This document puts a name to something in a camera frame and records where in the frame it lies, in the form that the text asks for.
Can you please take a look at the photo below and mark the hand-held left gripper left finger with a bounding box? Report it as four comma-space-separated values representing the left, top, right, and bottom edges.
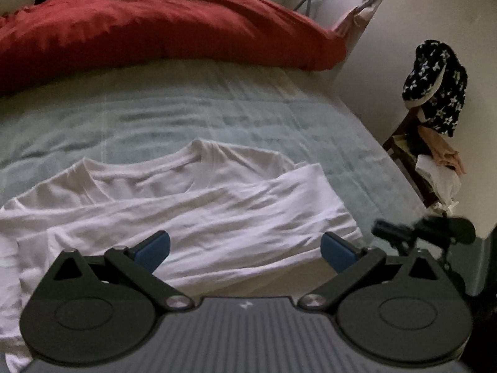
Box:
39, 230, 194, 311

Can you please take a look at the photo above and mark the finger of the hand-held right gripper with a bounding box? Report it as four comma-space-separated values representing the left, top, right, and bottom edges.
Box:
373, 219, 418, 249

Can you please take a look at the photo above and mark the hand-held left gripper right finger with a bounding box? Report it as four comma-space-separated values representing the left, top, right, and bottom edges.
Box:
299, 231, 453, 311

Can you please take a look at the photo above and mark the white ribbed shirt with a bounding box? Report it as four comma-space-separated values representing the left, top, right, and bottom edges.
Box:
0, 138, 364, 360

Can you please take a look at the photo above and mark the white folded cloth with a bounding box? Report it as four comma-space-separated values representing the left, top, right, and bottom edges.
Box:
415, 154, 463, 207

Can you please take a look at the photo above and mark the wooden chair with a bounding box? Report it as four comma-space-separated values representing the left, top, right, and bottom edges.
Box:
381, 105, 459, 215

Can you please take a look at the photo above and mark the peach cloth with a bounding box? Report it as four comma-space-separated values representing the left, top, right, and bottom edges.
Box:
417, 124, 467, 176

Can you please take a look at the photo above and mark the black star-patterned garment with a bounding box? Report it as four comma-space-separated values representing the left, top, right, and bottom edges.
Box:
401, 39, 469, 138

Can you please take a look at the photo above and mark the red duvet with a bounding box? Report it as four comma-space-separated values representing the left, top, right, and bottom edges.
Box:
0, 0, 348, 99

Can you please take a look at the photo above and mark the pink curtain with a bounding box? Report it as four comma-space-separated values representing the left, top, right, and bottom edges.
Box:
333, 0, 401, 40

